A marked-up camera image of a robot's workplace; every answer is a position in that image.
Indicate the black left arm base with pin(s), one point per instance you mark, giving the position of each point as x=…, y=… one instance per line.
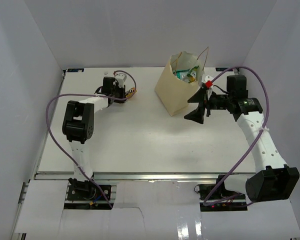
x=92, y=199

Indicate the teal candy bag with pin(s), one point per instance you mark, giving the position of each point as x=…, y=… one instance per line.
x=181, y=74

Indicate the green Skittles packet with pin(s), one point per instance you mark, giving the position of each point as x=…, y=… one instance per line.
x=191, y=75

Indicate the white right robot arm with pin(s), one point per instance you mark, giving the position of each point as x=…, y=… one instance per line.
x=273, y=180

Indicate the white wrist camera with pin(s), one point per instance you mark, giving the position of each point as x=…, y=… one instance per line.
x=121, y=78
x=207, y=84

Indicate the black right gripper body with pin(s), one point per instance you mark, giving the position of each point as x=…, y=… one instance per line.
x=217, y=102

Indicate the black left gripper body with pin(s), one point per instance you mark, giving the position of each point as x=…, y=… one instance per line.
x=118, y=92

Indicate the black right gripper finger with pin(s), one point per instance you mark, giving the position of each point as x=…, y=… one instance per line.
x=199, y=96
x=197, y=115

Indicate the beige paper bag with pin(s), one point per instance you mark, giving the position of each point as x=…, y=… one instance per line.
x=173, y=92

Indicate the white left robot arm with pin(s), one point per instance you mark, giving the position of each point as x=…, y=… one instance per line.
x=78, y=123

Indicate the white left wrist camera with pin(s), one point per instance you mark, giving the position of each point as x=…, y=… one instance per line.
x=121, y=78

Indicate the aluminium table frame rail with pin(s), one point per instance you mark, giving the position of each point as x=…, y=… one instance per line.
x=136, y=176

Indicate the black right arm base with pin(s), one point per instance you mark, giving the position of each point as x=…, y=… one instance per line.
x=237, y=203

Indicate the white paper sheet front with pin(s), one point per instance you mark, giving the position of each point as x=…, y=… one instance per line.
x=149, y=211

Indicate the yellow M&M's packet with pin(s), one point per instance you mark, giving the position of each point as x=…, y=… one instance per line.
x=129, y=93

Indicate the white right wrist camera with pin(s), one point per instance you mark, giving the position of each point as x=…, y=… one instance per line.
x=207, y=84

